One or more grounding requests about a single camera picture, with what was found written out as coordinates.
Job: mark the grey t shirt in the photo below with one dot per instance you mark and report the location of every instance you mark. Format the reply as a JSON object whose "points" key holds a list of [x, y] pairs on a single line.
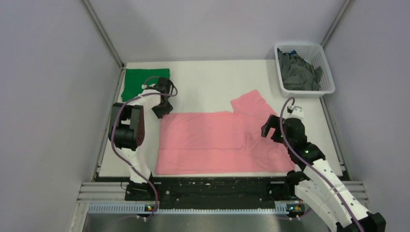
{"points": [[297, 74]]}

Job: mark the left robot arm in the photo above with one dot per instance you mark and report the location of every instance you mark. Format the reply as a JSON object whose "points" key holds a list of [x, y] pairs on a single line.
{"points": [[127, 133]]}

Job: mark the white plastic basket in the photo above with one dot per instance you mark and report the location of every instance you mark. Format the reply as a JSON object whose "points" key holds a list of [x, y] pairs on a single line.
{"points": [[313, 54]]}

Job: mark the blue garment in basket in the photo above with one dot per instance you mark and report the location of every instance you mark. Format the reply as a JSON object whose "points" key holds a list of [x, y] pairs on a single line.
{"points": [[292, 53]]}

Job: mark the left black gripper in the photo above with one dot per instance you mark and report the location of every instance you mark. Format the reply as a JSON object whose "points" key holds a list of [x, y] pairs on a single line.
{"points": [[159, 113]]}

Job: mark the pink t shirt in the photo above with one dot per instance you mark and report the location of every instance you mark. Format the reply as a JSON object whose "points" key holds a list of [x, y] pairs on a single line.
{"points": [[221, 142]]}

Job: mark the white slotted cable duct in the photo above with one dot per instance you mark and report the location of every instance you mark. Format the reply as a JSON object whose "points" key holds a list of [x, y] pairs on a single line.
{"points": [[281, 207]]}

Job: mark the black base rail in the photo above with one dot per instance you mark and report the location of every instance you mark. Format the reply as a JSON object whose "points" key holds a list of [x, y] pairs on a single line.
{"points": [[217, 193]]}

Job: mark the folded green t shirt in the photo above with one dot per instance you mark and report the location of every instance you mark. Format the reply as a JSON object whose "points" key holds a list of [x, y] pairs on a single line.
{"points": [[136, 80]]}

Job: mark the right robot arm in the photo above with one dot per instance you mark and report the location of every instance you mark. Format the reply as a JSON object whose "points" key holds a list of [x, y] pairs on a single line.
{"points": [[317, 184]]}

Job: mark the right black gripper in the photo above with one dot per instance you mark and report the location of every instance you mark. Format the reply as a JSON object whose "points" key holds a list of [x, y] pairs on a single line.
{"points": [[272, 123]]}

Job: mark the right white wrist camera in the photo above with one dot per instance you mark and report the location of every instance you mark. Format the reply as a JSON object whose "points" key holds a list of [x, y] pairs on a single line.
{"points": [[295, 112]]}

